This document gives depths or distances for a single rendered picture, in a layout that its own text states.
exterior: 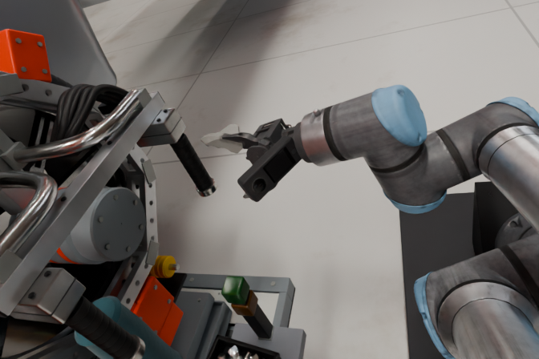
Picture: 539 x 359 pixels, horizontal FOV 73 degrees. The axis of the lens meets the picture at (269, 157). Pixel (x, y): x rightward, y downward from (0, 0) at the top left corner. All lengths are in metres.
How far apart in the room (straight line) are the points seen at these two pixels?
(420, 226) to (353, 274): 0.39
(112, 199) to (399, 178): 0.47
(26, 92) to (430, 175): 0.70
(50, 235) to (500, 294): 0.66
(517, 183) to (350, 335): 0.96
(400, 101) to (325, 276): 1.05
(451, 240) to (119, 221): 0.86
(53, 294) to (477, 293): 0.60
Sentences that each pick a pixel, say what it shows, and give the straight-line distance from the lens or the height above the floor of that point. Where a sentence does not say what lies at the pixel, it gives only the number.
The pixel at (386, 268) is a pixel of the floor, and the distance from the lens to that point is 1.46.
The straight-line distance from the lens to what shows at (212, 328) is 1.36.
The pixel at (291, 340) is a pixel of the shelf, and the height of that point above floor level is 0.45.
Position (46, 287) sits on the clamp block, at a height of 0.95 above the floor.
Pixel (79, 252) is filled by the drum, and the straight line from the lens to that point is 0.70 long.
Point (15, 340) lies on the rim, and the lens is 0.99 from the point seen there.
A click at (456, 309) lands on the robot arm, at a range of 0.70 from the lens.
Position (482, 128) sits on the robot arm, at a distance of 0.60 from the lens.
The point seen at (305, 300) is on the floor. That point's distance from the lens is 1.45.
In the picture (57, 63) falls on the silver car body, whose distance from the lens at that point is 1.45.
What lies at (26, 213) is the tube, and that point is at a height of 1.01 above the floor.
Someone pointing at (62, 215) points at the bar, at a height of 0.98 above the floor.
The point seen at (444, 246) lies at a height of 0.30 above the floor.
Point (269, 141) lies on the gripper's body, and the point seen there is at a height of 0.89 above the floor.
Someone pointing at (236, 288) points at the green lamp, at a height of 0.66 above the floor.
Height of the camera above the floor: 1.24
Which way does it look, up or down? 37 degrees down
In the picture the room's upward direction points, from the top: 23 degrees counter-clockwise
